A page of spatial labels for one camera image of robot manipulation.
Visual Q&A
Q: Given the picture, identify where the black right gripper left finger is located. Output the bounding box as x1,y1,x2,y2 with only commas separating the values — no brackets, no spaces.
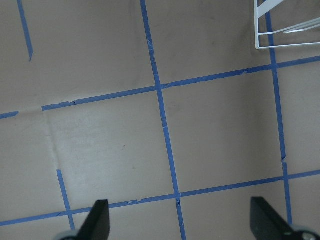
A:
76,199,111,240

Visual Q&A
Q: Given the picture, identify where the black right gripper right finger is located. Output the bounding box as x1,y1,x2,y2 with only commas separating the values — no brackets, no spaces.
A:
250,196,297,240

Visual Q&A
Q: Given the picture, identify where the white wire cup rack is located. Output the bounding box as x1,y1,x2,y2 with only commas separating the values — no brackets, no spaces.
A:
253,0,320,50

